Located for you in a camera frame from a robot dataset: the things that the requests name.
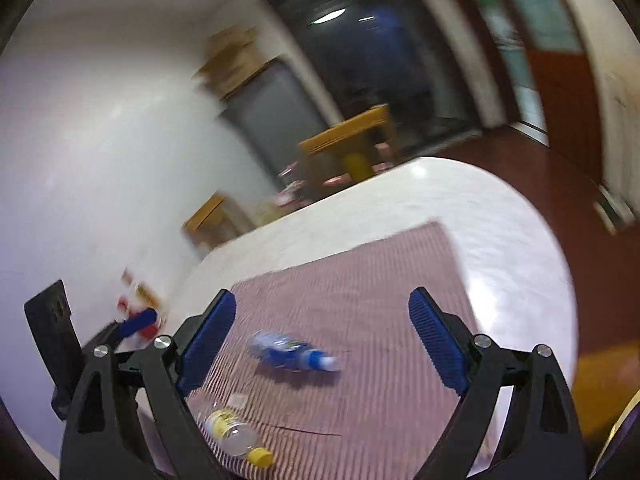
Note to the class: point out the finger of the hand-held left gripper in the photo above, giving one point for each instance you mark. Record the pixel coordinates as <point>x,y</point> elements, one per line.
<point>137,322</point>

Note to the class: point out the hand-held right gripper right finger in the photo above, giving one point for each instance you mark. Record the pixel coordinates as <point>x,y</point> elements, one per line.
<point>440,340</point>

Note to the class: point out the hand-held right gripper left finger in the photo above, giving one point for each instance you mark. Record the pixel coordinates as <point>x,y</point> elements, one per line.
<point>207,340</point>

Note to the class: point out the clear bottle with blue label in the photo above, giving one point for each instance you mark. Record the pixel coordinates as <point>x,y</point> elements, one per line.
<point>290,352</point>

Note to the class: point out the red white striped cloth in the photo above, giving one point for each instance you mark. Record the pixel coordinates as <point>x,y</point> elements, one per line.
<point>360,300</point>

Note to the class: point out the clear bottle with yellow label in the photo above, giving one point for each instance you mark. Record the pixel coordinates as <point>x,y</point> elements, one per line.
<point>232,432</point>

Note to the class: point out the grey refrigerator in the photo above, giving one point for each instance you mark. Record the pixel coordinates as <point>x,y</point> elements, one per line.
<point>275,110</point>

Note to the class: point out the cardboard boxes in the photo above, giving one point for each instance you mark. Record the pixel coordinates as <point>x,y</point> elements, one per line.
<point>232,60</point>

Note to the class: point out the brown wooden door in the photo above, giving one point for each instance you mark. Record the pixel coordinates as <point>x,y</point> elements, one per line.
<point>565,90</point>

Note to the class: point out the dark window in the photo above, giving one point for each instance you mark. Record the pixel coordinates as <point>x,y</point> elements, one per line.
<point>380,60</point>

